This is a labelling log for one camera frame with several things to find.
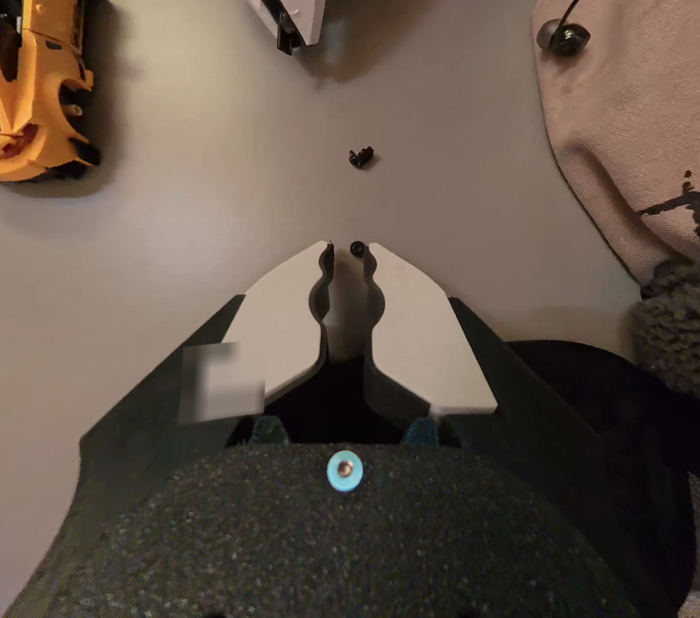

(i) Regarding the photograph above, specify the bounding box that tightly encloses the orange lego car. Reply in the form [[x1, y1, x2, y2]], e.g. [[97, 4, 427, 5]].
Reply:
[[0, 0, 103, 183]]

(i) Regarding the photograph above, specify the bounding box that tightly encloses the beige hoodie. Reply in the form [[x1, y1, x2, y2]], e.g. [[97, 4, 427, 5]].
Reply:
[[532, 0, 700, 286]]

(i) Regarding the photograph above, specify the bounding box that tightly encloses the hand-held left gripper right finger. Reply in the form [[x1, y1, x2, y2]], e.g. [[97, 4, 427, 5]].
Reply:
[[363, 242, 498, 415]]

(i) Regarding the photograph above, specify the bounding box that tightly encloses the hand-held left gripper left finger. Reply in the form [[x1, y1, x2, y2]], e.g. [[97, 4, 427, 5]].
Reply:
[[221, 240, 335, 398]]

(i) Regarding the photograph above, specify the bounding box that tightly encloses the black earbud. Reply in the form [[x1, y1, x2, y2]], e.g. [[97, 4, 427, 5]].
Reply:
[[536, 18, 591, 58]]

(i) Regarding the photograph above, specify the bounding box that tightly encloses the small grey black lego piece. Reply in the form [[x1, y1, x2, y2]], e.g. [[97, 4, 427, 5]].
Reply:
[[276, 12, 305, 57]]

